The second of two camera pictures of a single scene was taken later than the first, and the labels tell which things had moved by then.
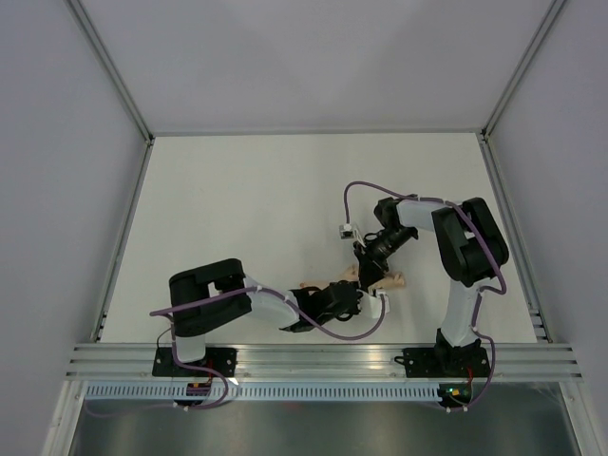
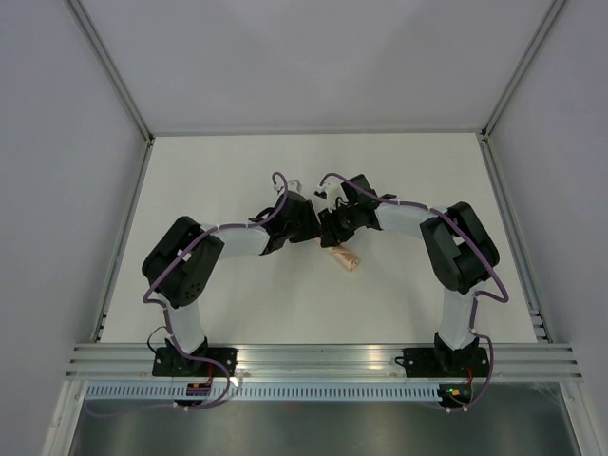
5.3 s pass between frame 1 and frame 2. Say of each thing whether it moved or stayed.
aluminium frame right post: stayed
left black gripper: moved
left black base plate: stayed
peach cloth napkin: moved
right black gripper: moved
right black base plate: stayed
